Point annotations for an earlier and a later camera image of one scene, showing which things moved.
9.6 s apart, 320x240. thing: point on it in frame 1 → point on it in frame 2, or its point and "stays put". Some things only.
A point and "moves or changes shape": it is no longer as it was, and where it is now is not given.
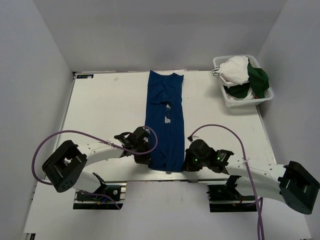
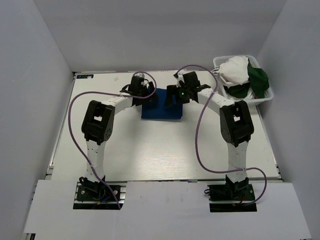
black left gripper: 144,159 → 148,94
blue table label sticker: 90,76 stays put
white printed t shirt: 234,70 stays put
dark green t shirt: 258,80 stays put
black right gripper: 188,166 → 173,90
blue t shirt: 164,115 moves or changes shape
